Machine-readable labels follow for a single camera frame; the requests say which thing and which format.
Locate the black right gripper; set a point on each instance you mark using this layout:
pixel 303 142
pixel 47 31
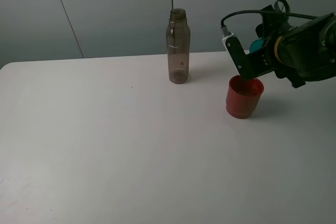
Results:
pixel 287 48

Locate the teal transparent plastic cup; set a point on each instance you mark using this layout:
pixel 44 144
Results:
pixel 256 45

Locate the smoky transparent plastic bottle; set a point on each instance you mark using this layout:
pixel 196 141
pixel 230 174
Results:
pixel 178 37

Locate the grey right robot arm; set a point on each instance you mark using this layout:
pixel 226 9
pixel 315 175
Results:
pixel 323 57

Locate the red plastic cup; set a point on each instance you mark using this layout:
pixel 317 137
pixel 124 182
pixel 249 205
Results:
pixel 243 96

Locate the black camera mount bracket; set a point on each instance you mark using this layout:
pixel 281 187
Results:
pixel 249 65

